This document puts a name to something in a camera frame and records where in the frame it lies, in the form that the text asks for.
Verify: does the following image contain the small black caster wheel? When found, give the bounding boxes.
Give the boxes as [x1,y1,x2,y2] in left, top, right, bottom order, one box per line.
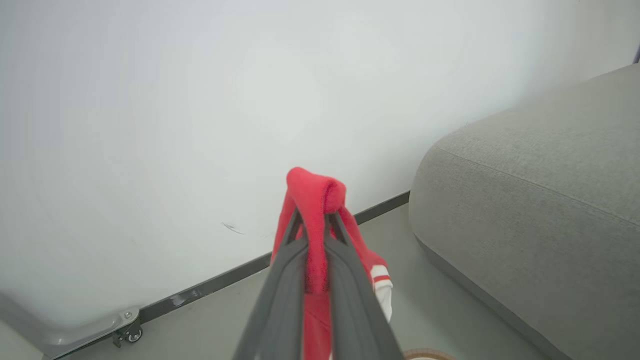
[112,320,144,348]

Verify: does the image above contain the cream perforated laundry basket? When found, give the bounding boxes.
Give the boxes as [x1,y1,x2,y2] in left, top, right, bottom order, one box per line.
[403,348,457,360]

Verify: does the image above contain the grey metal panel foot bracket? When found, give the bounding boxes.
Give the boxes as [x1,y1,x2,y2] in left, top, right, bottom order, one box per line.
[0,290,142,360]

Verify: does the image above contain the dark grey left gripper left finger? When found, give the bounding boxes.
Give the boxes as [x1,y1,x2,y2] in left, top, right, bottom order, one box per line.
[232,210,308,360]

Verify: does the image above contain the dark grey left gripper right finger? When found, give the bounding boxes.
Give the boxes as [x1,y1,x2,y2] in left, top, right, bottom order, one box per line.
[325,212,404,360]

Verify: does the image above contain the grey fabric sofa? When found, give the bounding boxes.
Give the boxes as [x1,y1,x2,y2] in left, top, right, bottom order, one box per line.
[408,64,640,360]

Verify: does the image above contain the red garment with white stripes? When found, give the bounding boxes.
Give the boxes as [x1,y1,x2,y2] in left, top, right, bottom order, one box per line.
[270,167,394,360]

